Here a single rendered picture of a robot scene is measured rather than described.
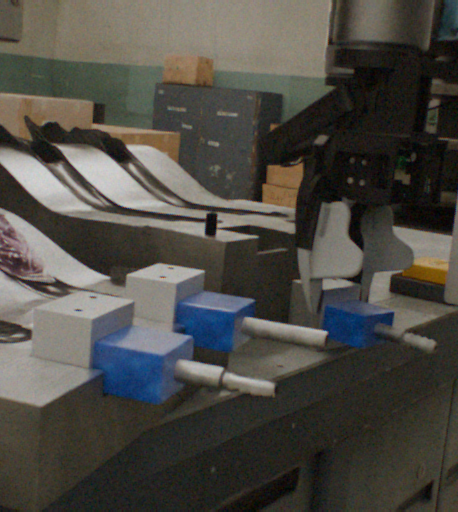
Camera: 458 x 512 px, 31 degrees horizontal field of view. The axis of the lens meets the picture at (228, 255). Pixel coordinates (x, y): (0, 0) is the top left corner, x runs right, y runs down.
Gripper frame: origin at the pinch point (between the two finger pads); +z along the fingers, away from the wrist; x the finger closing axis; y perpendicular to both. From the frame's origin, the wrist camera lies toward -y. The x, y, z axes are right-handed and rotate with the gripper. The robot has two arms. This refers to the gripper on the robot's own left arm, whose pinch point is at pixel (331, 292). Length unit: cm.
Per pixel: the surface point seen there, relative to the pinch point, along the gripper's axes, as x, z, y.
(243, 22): 533, -92, -565
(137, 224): -10.9, -4.1, -13.4
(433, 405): 35.6, 20.5, -9.7
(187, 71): 477, -40, -578
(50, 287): -22.9, -0.8, -7.7
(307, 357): -4.4, 4.6, 1.7
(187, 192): 8.3, -4.5, -29.1
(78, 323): -31.1, -3.2, 8.1
